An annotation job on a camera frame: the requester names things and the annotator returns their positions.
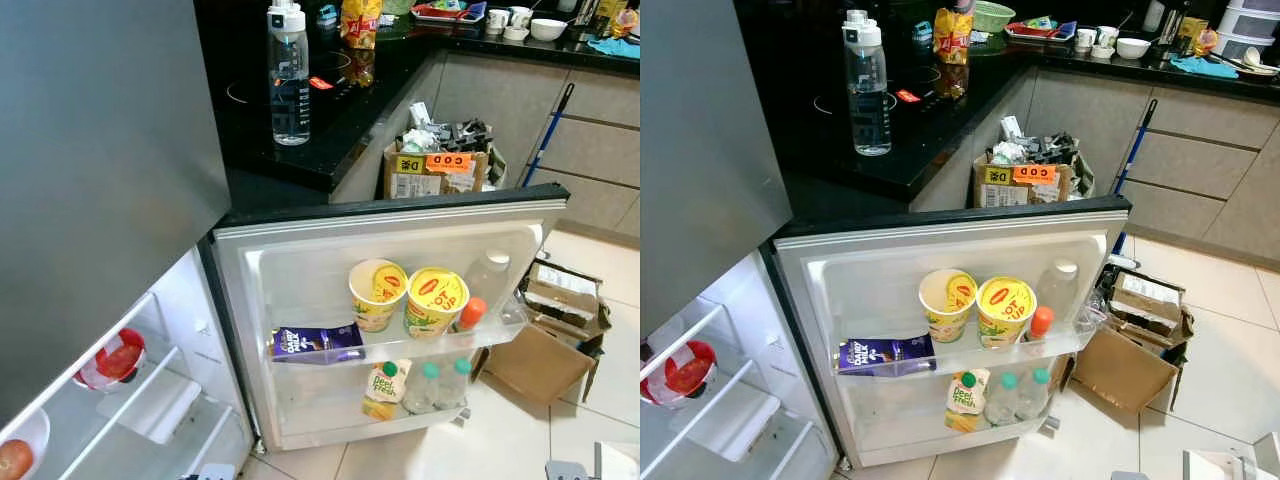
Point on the grey fridge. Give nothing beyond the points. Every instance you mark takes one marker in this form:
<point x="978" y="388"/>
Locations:
<point x="700" y="150"/>
<point x="100" y="150"/>

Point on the white fridge tray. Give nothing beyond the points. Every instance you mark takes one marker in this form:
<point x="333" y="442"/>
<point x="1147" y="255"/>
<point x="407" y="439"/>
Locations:
<point x="150" y="408"/>
<point x="730" y="422"/>

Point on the white open fridge door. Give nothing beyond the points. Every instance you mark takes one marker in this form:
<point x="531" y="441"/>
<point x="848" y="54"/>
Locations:
<point x="870" y="280"/>
<point x="300" y="270"/>

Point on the cardboard box white label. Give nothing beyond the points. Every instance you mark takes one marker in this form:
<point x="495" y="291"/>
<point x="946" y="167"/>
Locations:
<point x="1148" y="300"/>
<point x="565" y="295"/>

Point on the beige kitchen cabinets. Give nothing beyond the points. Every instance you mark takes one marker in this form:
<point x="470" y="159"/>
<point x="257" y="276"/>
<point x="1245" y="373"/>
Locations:
<point x="1200" y="160"/>
<point x="600" y="150"/>

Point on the red rimmed bowl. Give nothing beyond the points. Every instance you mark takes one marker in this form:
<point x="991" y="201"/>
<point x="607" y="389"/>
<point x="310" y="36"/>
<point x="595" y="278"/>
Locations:
<point x="115" y="360"/>
<point x="685" y="372"/>

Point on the clear bottle white cap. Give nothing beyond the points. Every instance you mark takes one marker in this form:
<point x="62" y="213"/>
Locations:
<point x="490" y="272"/>
<point x="1058" y="283"/>

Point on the open brown cardboard box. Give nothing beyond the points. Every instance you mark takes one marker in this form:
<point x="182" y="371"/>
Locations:
<point x="1120" y="372"/>
<point x="535" y="365"/>

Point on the orange cap bottle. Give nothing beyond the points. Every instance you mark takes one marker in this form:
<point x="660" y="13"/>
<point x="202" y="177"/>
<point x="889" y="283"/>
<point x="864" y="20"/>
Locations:
<point x="472" y="312"/>
<point x="1040" y="322"/>

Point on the teal cloth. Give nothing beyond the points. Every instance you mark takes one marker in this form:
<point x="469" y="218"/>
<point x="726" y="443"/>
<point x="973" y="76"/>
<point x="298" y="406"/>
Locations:
<point x="1203" y="68"/>
<point x="612" y="47"/>

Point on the yellow sealed noodle cup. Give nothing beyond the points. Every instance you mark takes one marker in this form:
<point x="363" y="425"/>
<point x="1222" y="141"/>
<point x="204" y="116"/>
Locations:
<point x="1005" y="305"/>
<point x="436" y="295"/>

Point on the cardboard box of rubbish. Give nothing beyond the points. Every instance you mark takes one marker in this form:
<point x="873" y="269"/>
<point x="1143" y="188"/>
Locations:
<point x="1020" y="182"/>
<point x="430" y="170"/>

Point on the yellow packet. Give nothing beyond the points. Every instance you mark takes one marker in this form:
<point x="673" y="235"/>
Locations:
<point x="1195" y="35"/>
<point x="612" y="18"/>

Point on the plain white bowl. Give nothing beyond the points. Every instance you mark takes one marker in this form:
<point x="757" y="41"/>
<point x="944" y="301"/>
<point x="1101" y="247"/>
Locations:
<point x="548" y="30"/>
<point x="1134" y="48"/>

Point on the green cap clear bottle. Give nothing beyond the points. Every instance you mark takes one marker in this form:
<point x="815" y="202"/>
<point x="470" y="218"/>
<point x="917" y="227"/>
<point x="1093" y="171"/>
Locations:
<point x="423" y="390"/>
<point x="1035" y="393"/>
<point x="1003" y="400"/>
<point x="455" y="383"/>

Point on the white mug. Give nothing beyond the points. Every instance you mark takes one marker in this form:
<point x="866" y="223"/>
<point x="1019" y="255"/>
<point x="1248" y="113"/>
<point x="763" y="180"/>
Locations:
<point x="520" y="16"/>
<point x="1086" y="39"/>
<point x="1107" y="36"/>
<point x="497" y="20"/>

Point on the tall clear sports bottle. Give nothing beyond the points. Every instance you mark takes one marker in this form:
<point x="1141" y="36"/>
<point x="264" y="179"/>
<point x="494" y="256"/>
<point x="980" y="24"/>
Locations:
<point x="868" y="100"/>
<point x="289" y="90"/>

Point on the purple chocolate box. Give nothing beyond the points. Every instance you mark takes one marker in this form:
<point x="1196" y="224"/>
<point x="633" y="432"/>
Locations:
<point x="315" y="343"/>
<point x="885" y="355"/>

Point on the black kitchen countertop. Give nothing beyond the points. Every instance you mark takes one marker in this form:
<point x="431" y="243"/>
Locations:
<point x="900" y="140"/>
<point x="250" y="150"/>

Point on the yellow juice carton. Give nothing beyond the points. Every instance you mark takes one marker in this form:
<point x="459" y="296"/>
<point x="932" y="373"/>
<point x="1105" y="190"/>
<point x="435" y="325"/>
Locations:
<point x="385" y="390"/>
<point x="966" y="400"/>

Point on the red blue tray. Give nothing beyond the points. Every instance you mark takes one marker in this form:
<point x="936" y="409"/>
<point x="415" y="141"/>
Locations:
<point x="445" y="14"/>
<point x="1040" y="32"/>

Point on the small red tag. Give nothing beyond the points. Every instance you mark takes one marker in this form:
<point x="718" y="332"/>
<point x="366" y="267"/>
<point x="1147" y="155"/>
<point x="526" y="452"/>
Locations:
<point x="907" y="96"/>
<point x="320" y="83"/>

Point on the green plastic basket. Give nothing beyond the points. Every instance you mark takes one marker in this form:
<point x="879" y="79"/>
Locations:
<point x="398" y="6"/>
<point x="994" y="16"/>

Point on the small blue object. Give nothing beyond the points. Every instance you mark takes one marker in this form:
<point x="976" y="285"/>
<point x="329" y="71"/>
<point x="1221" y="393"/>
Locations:
<point x="327" y="14"/>
<point x="923" y="31"/>

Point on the yellow red snack bag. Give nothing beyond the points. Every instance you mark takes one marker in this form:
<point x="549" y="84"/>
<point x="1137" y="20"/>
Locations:
<point x="360" y="25"/>
<point x="953" y="38"/>

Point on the white bowl with fruit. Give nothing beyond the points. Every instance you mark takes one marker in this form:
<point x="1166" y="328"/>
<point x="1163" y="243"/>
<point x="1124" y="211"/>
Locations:
<point x="35" y="430"/>

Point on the white plastic drawers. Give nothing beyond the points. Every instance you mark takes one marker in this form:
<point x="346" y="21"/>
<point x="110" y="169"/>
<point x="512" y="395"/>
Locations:
<point x="1250" y="28"/>

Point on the orange round fruit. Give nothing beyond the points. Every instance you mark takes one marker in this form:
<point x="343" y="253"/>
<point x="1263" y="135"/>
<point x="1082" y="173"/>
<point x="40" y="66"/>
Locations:
<point x="14" y="458"/>

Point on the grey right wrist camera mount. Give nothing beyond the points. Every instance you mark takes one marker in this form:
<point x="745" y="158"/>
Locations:
<point x="1130" y="476"/>
<point x="566" y="471"/>

